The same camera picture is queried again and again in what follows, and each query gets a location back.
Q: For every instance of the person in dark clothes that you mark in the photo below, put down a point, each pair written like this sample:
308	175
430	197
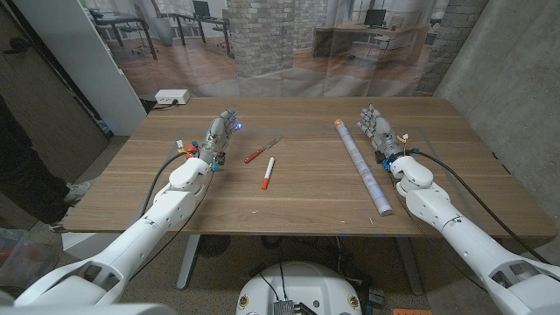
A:
26	175

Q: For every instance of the white power strip box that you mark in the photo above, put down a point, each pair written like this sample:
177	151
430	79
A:
171	96

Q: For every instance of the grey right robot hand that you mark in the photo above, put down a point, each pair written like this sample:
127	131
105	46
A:
381	133

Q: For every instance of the printed office backdrop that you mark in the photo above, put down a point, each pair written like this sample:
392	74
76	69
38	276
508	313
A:
262	48

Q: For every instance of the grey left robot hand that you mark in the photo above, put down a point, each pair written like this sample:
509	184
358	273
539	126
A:
216	137

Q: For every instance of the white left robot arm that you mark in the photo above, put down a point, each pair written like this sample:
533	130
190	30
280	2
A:
144	227

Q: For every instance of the plastic wrap roll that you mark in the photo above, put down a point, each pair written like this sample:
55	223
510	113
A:
362	166

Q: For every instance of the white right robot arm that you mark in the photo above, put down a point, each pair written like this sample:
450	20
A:
464	238

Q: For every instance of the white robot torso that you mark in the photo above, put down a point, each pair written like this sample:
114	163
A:
299	289

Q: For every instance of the orange object on floor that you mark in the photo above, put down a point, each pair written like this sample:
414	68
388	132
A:
411	312

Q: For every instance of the white partition panel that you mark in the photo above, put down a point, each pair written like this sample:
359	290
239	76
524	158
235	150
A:
87	65

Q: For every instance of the grey table leg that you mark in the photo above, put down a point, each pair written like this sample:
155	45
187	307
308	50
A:
410	267
188	262

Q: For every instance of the white marker with orange cap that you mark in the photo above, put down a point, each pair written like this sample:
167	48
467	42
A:
268	174

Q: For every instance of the clear plastic bin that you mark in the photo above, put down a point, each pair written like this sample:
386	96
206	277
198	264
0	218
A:
22	258

